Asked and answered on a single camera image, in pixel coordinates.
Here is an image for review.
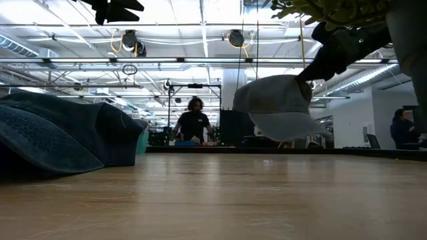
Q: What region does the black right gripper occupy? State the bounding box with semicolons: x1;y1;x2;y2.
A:
296;20;392;83

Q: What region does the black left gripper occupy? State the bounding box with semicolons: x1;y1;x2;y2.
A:
79;0;145;26

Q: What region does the blue denim baseball cap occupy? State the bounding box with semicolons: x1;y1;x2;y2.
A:
0;91;145;178

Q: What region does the dark laptop screen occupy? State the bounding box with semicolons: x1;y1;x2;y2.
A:
366;133;382;149

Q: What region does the black monitor cabinet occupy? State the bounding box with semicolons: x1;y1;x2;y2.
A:
219;109;256;148

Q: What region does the artificial green potted plant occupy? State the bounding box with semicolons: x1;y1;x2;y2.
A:
270;0;427;134

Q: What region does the person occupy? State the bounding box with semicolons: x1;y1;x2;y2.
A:
173;97;215;147
390;108;422;150

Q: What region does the teal plastic bin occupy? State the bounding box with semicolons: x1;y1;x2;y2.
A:
135;130;149;155

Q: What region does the silver ventilation duct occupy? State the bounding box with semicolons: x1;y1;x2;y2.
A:
328;63;400;98

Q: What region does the black hanging cable loop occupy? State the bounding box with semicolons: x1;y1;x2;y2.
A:
121;63;139;76

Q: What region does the black metal rig frame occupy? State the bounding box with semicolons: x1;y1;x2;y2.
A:
167;83;223;147

